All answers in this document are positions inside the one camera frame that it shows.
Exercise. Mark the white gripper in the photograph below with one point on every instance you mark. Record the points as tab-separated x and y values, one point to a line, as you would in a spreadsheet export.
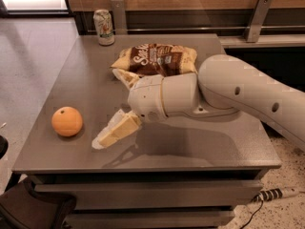
145	96

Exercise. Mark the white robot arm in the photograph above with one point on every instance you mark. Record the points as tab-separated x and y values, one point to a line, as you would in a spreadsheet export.
223	85

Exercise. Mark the brown yellow chip bag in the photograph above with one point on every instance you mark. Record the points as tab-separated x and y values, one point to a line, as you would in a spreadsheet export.
151	59

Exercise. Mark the orange fruit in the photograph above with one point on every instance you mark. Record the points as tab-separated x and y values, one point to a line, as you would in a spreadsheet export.
67	121

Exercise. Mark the white green soda can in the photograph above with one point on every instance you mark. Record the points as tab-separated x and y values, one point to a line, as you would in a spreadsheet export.
103	25

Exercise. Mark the grey cabinet with drawers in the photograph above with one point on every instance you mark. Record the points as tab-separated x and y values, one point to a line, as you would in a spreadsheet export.
181	173

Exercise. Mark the dark brown chair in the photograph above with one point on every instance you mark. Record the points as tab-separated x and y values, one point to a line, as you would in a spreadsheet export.
23	208

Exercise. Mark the white power strip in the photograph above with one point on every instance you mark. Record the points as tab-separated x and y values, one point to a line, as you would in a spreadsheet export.
276	193

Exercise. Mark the left metal wall bracket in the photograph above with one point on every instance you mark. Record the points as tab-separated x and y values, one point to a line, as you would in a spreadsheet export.
119	16

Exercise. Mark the metal wall bracket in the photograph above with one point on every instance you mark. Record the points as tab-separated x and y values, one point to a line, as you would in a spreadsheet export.
119	16
259	14

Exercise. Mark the right metal wall bracket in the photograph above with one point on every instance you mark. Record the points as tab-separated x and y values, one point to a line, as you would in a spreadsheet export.
259	14

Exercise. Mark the metal rail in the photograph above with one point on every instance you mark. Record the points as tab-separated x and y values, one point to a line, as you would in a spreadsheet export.
217	30

